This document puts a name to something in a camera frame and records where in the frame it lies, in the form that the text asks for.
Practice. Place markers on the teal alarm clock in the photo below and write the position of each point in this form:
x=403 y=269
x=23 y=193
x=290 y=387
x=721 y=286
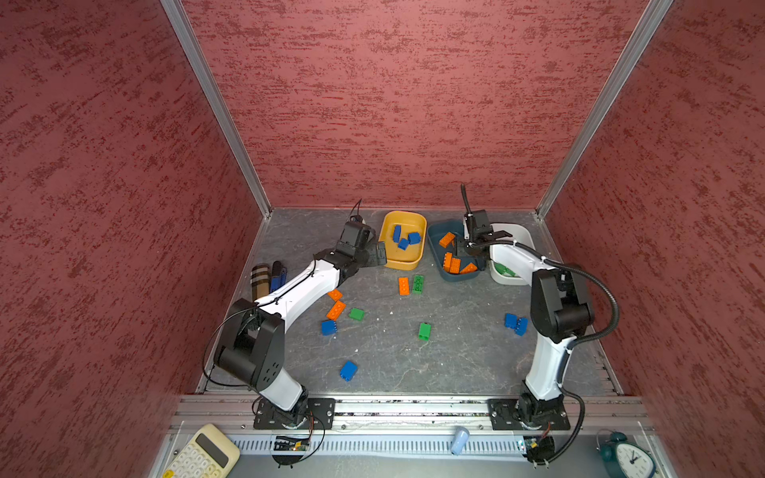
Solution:
x=622 y=459

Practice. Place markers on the plaid checkered pouch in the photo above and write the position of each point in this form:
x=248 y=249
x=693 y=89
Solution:
x=260 y=281

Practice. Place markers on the white slotted cable duct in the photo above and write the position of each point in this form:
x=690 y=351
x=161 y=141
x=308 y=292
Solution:
x=477 y=447

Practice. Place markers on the yellow plastic bin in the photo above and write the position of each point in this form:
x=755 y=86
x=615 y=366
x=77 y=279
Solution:
x=403 y=235

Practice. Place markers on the blue pen-like object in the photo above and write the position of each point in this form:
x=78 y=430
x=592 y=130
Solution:
x=278 y=276

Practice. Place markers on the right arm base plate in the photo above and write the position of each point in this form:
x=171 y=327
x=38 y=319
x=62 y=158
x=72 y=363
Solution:
x=527 y=413

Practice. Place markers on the white plastic bin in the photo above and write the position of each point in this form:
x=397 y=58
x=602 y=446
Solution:
x=518 y=260

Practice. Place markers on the light blue small cylinder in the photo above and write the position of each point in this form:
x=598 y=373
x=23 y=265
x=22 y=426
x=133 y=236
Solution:
x=460 y=439

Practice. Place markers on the orange small lego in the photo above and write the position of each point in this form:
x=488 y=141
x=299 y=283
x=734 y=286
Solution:
x=454 y=266

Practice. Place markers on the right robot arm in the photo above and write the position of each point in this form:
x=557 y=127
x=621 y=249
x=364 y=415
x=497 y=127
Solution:
x=560 y=312

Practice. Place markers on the blue lego pair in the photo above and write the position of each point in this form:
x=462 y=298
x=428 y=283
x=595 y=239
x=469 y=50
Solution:
x=519 y=325

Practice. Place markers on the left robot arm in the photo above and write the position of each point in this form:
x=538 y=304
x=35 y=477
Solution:
x=252 y=342

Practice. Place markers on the cream calculator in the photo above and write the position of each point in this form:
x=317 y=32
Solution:
x=209 y=454

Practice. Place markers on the green small lego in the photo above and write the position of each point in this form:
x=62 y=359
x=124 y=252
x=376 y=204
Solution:
x=357 y=314
x=424 y=331

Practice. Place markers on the teal plastic bin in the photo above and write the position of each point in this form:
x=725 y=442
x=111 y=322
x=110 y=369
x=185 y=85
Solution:
x=435 y=232

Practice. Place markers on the aluminium front rail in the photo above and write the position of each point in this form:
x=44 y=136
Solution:
x=387 y=414

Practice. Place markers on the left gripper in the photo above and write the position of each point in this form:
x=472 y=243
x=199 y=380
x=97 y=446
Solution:
x=381 y=254

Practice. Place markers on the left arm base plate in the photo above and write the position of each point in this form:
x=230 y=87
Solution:
x=316 y=411

